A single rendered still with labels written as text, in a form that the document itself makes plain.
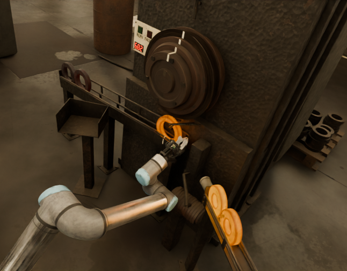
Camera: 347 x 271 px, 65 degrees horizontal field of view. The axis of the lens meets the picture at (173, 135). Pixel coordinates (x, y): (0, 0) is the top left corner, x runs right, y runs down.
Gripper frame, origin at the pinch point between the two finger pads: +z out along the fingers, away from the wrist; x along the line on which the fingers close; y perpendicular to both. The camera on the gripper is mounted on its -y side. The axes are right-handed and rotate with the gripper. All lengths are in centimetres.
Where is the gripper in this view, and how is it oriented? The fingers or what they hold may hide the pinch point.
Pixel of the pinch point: (186, 140)
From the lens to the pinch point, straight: 160.6
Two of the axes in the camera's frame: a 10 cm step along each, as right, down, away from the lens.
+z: 6.8, -6.0, 4.3
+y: -0.5, -6.2, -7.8
